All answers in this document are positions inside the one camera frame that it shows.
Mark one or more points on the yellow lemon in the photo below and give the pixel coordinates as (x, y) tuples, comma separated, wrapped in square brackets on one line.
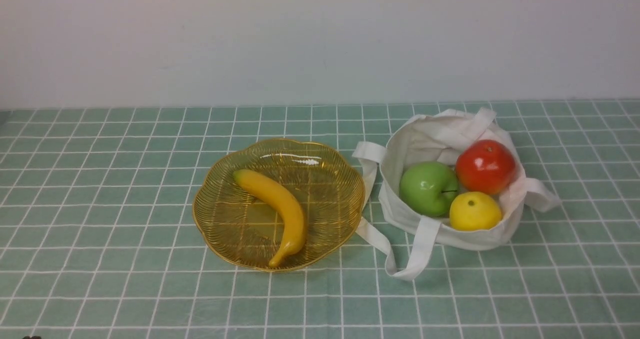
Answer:
[(473, 211)]

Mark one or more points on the amber plastic fruit plate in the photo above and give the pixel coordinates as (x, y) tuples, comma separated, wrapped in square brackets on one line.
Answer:
[(246, 232)]

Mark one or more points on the white cloth bag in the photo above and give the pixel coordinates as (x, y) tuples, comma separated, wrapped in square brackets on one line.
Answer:
[(441, 138)]

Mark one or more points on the yellow banana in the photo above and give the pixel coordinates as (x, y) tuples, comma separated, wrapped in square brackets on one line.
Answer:
[(284, 203)]

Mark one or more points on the green apple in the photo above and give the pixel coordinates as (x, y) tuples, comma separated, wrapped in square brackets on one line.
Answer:
[(429, 188)]

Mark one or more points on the red apple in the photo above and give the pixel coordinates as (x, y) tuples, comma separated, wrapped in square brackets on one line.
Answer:
[(487, 167)]

